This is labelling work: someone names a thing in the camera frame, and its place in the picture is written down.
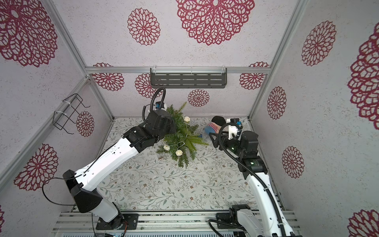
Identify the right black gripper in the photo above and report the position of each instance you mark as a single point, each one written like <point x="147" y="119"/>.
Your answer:
<point x="215" y="140"/>

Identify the small green christmas tree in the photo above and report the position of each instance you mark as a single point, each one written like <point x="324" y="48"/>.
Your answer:
<point x="195" y="139"/>

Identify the white ball string lights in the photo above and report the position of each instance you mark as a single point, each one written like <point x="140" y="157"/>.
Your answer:
<point x="177" y="140"/>

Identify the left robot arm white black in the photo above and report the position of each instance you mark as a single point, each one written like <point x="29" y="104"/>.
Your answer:
<point x="83" y="183"/>

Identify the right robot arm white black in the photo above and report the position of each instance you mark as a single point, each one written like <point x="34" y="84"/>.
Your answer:
<point x="272" y="222"/>

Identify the plush doll striped shirt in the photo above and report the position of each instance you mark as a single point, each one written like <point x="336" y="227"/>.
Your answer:
<point x="215" y="125"/>

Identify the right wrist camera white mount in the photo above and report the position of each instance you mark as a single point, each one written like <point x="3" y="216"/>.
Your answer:
<point x="234" y="132"/>

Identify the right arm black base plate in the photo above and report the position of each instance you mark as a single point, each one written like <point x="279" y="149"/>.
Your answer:
<point x="225" y="219"/>

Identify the dark grey slotted wall shelf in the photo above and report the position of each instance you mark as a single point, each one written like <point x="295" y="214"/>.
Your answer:
<point x="191" y="78"/>

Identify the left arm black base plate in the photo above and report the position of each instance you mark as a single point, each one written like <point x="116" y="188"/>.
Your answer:
<point x="127" y="221"/>

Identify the black wire wall rack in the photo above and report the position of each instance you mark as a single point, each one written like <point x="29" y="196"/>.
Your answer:
<point x="64" y="116"/>

